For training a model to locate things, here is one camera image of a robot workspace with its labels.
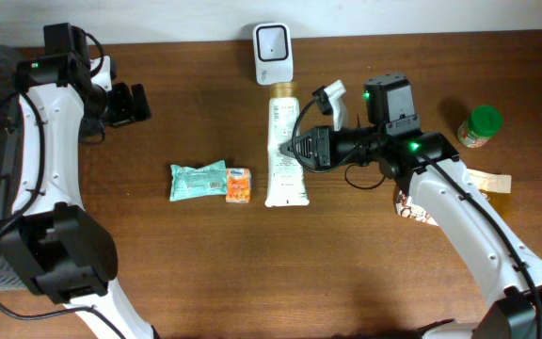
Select white tube with cork cap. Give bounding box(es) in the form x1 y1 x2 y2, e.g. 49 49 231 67
265 82 310 207

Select orange Kleenex tissue pack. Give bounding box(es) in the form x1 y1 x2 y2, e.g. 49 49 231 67
226 168 251 203

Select teal snack packet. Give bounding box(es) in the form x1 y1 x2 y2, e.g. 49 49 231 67
169 160 228 202

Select brown glutinous rice bag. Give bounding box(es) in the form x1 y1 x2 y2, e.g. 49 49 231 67
394 169 512 226

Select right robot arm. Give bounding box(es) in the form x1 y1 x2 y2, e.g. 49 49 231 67
279 73 542 339

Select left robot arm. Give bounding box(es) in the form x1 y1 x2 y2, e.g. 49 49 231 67
0 23 157 338

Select white barcode scanner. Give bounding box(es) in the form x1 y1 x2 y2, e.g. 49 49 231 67
252 23 294 86

